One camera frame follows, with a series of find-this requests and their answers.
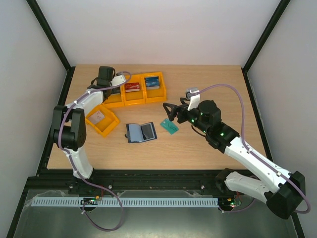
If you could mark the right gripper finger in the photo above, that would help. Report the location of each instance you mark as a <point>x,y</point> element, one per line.
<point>173,114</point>
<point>171,108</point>

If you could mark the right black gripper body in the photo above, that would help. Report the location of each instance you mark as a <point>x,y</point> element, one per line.
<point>180,112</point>

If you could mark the blue leather card holder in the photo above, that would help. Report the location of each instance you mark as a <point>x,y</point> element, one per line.
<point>140,133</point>

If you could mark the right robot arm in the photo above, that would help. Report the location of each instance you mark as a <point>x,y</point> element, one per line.
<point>281,190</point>

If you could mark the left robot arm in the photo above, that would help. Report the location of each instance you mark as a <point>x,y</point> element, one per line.
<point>68,129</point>

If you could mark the teal VIP card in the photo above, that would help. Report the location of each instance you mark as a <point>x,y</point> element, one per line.
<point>169,126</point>

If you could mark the blue cards stack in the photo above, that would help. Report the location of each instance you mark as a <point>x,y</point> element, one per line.
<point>152,83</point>

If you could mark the red cards stack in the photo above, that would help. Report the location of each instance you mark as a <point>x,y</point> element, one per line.
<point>132,87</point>

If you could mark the black cards stack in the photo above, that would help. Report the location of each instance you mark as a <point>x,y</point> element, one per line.
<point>116,93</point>

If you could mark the white pink cards stack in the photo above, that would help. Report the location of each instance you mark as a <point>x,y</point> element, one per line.
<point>96,117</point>

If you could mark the yellow bin right of row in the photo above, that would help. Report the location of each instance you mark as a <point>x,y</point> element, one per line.
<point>158,95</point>

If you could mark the yellow bin of row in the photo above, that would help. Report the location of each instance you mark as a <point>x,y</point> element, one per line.
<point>135,98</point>
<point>114,101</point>
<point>158,95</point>

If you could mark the yellow bin middle of row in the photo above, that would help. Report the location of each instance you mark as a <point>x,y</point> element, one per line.
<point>135,98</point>

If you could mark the yellow bin leftmost of row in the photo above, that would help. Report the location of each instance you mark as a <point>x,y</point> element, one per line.
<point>114,101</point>

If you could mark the separate yellow bin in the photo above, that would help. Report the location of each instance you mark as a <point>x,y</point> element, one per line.
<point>107,125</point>

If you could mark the right controller board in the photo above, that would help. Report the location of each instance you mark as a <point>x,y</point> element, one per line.
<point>229,204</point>

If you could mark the controller board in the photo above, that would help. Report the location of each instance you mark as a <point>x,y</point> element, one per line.
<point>229,204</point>
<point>91,200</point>

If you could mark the left controller board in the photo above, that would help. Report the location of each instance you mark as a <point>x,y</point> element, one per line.
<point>91,200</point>

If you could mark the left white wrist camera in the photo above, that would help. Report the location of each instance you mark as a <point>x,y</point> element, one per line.
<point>118,80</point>

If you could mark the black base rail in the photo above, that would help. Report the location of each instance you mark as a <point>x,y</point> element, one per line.
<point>201,181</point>

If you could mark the light blue slotted cable duct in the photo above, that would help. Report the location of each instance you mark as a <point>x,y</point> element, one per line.
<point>128,202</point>

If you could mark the right black frame post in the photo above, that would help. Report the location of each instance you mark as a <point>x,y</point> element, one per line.
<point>279,11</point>

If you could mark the black frame post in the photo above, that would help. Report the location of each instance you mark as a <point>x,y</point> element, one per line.
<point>40,17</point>
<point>279,11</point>

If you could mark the left black frame post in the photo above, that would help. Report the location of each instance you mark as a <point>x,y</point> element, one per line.
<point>40,17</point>

